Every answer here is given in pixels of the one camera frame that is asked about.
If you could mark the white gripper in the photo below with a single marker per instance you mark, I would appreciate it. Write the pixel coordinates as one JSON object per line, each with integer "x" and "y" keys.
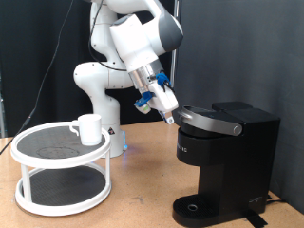
{"x": 164, "y": 98}

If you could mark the white ceramic mug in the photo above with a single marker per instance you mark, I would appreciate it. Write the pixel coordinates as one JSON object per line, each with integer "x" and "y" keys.
{"x": 90, "y": 129}

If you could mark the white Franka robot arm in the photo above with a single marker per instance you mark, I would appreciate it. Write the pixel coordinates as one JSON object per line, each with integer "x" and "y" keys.
{"x": 104, "y": 79}

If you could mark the black Keurig coffee machine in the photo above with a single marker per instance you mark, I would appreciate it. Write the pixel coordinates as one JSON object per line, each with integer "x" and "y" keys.
{"x": 240, "y": 164}

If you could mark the silver vertical pole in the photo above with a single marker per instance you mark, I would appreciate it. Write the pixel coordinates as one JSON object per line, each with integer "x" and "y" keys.
{"x": 173, "y": 63}

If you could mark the white two-tier turntable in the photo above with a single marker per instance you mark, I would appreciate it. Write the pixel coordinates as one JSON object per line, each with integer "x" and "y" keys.
{"x": 60, "y": 148}

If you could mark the black tape strip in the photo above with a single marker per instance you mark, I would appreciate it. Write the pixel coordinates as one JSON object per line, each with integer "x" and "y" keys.
{"x": 256, "y": 220}

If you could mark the blue mounted wrist camera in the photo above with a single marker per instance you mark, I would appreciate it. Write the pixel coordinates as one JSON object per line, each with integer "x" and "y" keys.
{"x": 143, "y": 104}

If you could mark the grey metal frame post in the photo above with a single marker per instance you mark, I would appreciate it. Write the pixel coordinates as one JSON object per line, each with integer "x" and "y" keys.
{"x": 2, "y": 117}

